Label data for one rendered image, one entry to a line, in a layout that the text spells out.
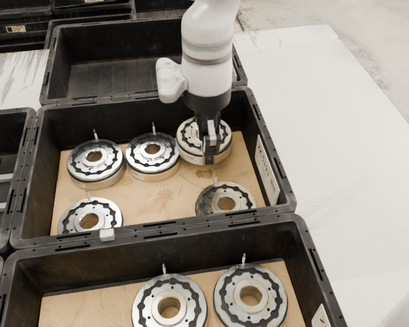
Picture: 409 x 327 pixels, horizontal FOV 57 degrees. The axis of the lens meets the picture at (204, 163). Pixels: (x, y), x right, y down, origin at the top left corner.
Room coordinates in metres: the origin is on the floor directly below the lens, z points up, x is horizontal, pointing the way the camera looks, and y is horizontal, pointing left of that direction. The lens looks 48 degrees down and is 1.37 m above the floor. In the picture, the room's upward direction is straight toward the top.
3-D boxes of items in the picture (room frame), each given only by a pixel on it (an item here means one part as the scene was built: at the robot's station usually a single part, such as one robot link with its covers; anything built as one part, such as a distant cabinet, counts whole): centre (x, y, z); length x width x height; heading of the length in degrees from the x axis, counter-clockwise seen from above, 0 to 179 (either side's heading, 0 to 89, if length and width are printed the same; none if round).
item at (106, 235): (0.26, 0.13, 0.94); 0.02 x 0.01 x 0.01; 99
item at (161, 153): (0.49, 0.10, 0.86); 0.05 x 0.05 x 0.01
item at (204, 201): (0.37, -0.04, 0.86); 0.10 x 0.10 x 0.01
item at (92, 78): (0.72, 0.13, 0.87); 0.40 x 0.30 x 0.11; 99
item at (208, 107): (0.47, 0.00, 0.99); 0.08 x 0.08 x 0.09
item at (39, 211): (0.42, 0.08, 0.87); 0.40 x 0.30 x 0.11; 99
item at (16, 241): (0.42, 0.08, 0.92); 0.40 x 0.30 x 0.02; 99
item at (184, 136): (0.50, 0.00, 0.89); 0.10 x 0.10 x 0.01
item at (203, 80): (0.47, 0.01, 1.06); 0.11 x 0.09 x 0.06; 98
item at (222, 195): (0.37, -0.04, 0.86); 0.05 x 0.05 x 0.01
